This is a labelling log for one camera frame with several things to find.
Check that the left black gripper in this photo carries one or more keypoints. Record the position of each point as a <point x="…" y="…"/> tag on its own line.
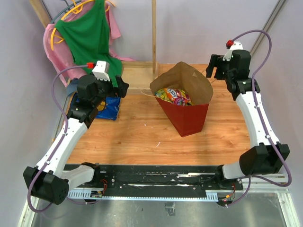
<point x="120" y="91"/>

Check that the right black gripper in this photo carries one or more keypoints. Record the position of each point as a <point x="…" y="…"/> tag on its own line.
<point x="215" y="61"/>

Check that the blue Doritos chip bag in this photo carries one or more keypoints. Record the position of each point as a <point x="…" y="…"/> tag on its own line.
<point x="110" y="108"/>

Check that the red brown paper bag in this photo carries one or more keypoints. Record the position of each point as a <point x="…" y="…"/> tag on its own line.
<point x="187" y="120"/>

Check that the yellow green candy bag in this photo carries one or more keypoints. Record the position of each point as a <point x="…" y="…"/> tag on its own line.
<point x="162" y="94"/>

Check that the purple Tops candy bag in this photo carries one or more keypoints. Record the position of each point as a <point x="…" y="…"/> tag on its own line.
<point x="183" y="100"/>

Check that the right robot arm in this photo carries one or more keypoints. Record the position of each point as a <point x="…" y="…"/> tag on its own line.
<point x="266" y="154"/>

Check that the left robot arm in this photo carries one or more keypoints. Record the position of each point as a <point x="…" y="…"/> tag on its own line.
<point x="47" y="180"/>

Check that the orange Tops candy bag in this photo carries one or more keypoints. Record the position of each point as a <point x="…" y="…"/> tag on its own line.
<point x="173" y="94"/>

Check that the wooden clothes rack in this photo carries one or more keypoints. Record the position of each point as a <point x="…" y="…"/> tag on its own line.
<point x="139" y="74"/>

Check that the blue grey cloth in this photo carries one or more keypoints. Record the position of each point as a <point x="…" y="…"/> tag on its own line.
<point x="72" y="87"/>

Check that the green shirt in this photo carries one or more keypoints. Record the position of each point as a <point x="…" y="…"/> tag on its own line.
<point x="88" y="39"/>

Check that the pink shirt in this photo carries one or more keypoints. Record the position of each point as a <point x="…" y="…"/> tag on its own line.
<point x="62" y="58"/>

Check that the yellow clothes hanger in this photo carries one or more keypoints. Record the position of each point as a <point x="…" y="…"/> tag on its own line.
<point x="54" y="38"/>

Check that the dark green clothes hanger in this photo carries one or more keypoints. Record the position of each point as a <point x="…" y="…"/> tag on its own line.
<point x="61" y="7"/>

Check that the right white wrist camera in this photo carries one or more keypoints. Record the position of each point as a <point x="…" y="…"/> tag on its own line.
<point x="231" y="46"/>

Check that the aluminium frame post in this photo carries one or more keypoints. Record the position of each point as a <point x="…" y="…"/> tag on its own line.
<point x="269" y="23"/>

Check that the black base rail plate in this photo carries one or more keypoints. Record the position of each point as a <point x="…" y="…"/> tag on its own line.
<point x="156" y="183"/>

